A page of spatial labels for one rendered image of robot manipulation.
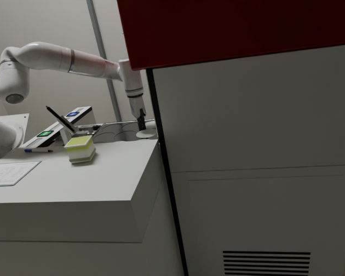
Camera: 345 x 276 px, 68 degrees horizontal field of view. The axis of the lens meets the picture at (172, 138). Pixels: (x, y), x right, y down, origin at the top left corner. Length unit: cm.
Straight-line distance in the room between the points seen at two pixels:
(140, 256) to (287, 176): 58
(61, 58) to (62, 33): 216
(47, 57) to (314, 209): 112
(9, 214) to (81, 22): 243
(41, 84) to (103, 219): 294
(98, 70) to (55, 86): 237
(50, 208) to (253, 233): 79
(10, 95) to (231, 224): 99
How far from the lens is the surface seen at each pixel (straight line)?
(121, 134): 125
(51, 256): 94
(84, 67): 106
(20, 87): 111
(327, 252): 132
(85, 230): 80
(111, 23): 289
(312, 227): 121
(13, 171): 104
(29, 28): 345
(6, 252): 103
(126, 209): 69
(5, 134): 156
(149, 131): 121
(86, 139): 91
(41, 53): 103
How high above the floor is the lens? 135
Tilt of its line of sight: 24 degrees down
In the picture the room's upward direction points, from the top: 9 degrees counter-clockwise
